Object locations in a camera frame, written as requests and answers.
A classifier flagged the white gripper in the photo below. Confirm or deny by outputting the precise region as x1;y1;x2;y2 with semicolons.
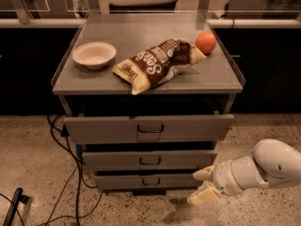
187;160;244;205

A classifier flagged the grey bottom drawer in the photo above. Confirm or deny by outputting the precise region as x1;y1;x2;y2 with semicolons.
95;173;201;190

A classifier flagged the grey drawer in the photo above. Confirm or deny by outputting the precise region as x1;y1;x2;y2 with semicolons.
83;150;217;171
95;173;201;190
64;114;234;144

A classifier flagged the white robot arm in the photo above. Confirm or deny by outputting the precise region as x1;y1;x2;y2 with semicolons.
187;139;301;205

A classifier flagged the grey middle drawer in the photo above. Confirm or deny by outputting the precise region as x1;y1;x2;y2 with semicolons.
83;150;217;171

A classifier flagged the grey top drawer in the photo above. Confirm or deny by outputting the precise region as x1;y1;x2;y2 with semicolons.
64;114;234;144

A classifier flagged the grey drawer cabinet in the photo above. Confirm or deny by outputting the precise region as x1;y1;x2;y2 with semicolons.
51;12;246;197

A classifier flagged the brown yellow chip bag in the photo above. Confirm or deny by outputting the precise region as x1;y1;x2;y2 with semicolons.
113;39;206;95

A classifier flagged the orange fruit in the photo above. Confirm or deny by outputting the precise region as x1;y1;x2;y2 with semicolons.
196;32;216;54

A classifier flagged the white paper bowl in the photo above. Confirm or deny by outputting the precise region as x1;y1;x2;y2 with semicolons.
72;41;117;70

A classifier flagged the dark chair back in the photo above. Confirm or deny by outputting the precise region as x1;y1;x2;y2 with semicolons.
109;0;179;14

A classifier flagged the black stand leg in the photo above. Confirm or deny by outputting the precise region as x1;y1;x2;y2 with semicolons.
3;187;29;226

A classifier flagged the black floor cable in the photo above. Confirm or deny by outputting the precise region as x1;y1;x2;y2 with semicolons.
37;114;104;226

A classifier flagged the white horizontal rail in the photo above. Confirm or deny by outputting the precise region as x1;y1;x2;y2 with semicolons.
0;19;301;29

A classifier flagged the grey metal post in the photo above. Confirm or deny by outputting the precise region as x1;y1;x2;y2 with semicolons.
11;0;31;24

